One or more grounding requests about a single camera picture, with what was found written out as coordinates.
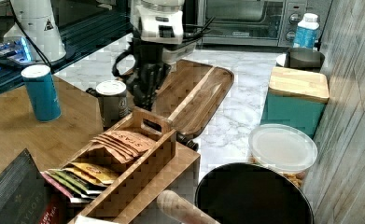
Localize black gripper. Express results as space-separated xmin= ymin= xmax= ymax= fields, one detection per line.
xmin=112 ymin=37 xmax=171 ymax=111

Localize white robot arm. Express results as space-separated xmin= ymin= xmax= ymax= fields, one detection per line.
xmin=4 ymin=0 xmax=204 ymax=110

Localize grey shaker canister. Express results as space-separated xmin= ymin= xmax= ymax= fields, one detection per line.
xmin=95 ymin=80 xmax=129 ymax=129

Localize wooden serving tray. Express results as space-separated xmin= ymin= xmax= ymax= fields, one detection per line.
xmin=150 ymin=60 xmax=234 ymax=138

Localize orange tea packets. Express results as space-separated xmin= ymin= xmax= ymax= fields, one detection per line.
xmin=91 ymin=130 xmax=156 ymax=163

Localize wooden tea caddy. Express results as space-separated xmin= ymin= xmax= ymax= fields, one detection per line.
xmin=69 ymin=107 xmax=176 ymax=220

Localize silver toaster oven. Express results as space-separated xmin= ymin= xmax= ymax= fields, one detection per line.
xmin=183 ymin=0 xmax=332 ymax=48

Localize blue shaker canister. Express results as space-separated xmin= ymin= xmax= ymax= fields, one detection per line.
xmin=21 ymin=64 xmax=62 ymax=122

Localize assorted tea packets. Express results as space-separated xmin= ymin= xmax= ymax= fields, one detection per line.
xmin=41 ymin=162 xmax=119 ymax=203

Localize white small plate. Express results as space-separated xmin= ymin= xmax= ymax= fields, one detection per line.
xmin=276 ymin=53 xmax=286 ymax=67

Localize black utensil holder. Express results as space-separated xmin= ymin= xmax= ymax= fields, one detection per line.
xmin=195 ymin=162 xmax=315 ymax=224

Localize teal canister with wooden lid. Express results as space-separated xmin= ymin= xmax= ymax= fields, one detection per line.
xmin=260 ymin=66 xmax=330 ymax=138

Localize clear jar with white lid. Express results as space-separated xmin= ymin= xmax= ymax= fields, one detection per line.
xmin=248 ymin=124 xmax=317 ymax=189

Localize dark grey tumbler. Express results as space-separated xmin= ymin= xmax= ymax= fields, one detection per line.
xmin=284 ymin=48 xmax=325 ymax=72

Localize white-capped blue bottle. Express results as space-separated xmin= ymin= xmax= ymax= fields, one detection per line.
xmin=293 ymin=13 xmax=319 ymax=49

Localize dark tea box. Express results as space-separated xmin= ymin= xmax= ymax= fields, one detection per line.
xmin=0 ymin=148 xmax=66 ymax=224

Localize wooden utensil handle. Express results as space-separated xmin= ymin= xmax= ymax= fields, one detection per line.
xmin=156 ymin=190 xmax=220 ymax=224

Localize black cable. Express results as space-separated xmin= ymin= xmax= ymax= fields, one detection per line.
xmin=7 ymin=0 xmax=55 ymax=74

